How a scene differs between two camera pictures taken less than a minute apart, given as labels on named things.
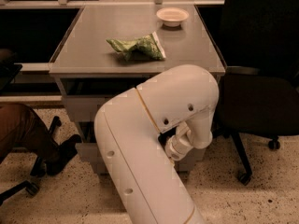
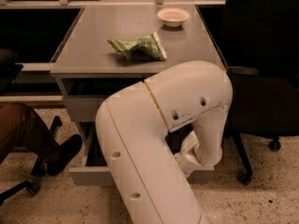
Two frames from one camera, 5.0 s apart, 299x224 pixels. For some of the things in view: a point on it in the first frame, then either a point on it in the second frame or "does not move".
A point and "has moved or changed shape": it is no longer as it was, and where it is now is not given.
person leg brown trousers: x=21 y=127 does not move
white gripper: x=174 y=148 → x=188 y=157
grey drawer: x=188 y=160 has moved or changed shape
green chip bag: x=149 y=46 does not move
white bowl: x=172 y=17 does not move
